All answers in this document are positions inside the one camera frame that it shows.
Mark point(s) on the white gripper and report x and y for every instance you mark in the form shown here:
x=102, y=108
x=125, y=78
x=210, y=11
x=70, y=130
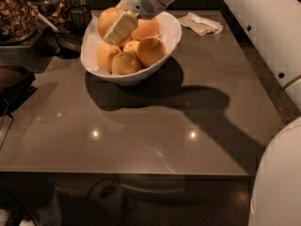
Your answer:
x=141, y=0

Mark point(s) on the orange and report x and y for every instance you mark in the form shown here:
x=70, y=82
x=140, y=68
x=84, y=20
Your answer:
x=150, y=50
x=125, y=63
x=146, y=28
x=105, y=55
x=106, y=19

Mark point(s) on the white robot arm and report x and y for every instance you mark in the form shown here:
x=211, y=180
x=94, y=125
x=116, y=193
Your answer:
x=274, y=27

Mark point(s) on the white paper bowl liner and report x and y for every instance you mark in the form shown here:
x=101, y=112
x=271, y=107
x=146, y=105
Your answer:
x=170, y=33

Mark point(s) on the orange top back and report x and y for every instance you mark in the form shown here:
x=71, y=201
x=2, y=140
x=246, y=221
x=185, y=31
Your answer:
x=146, y=28

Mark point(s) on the folded paper napkins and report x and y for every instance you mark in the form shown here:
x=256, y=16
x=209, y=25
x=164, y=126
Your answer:
x=200, y=25

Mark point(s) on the grey metal counter block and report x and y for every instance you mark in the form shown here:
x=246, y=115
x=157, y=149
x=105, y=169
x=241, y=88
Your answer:
x=35, y=53

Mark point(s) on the large glass snack jar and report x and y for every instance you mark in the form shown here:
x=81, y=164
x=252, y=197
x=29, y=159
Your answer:
x=17, y=21

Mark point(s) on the black wire cup holder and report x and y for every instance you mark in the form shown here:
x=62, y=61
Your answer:
x=81, y=16

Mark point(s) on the black device with cable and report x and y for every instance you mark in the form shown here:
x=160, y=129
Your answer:
x=15, y=87

